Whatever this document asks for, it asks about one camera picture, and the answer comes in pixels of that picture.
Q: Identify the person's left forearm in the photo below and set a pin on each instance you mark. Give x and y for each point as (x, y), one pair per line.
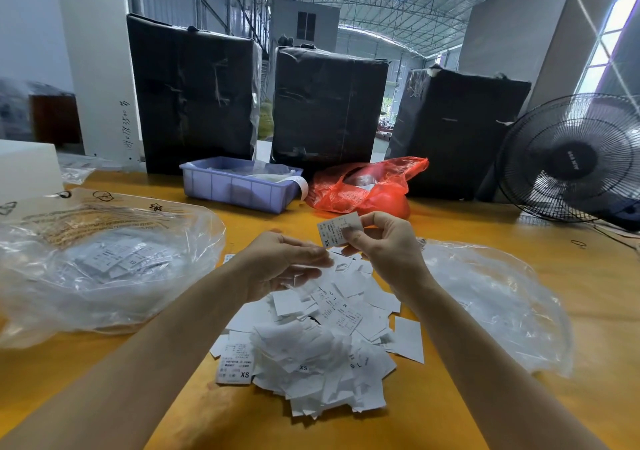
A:
(125, 380)

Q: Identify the large black wrapped bale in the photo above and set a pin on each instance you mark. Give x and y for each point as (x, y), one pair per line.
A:
(330, 109)
(460, 134)
(195, 94)

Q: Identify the red plastic bag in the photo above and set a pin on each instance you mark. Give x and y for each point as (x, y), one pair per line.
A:
(368, 190)

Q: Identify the clear plastic bag black print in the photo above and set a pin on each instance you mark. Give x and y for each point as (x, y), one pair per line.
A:
(505, 300)

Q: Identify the white paper label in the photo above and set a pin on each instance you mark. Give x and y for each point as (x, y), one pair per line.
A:
(337, 230)

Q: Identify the person's right forearm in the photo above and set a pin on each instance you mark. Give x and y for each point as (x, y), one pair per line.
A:
(505, 380)

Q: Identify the black table fan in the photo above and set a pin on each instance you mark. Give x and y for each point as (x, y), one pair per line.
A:
(572, 156)

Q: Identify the person's right hand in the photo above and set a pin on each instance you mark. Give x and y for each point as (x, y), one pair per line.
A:
(392, 250)

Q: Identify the white pillar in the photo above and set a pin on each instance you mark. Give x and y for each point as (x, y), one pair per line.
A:
(98, 59)

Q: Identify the white foam box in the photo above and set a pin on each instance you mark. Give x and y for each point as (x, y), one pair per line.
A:
(28, 172)

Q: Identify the person's left hand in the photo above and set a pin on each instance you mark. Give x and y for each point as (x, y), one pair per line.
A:
(272, 262)

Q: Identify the pile of white labels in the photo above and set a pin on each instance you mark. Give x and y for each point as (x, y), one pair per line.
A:
(320, 345)

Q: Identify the grey cabin with window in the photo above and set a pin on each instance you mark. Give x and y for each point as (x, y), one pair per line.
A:
(305, 24)

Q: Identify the blue plastic bin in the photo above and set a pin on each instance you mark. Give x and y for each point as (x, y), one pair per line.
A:
(232, 184)

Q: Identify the brown wooden cabinet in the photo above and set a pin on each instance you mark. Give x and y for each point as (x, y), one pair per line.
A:
(55, 120)

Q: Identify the large clear bag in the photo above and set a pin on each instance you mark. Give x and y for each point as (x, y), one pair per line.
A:
(108, 270)

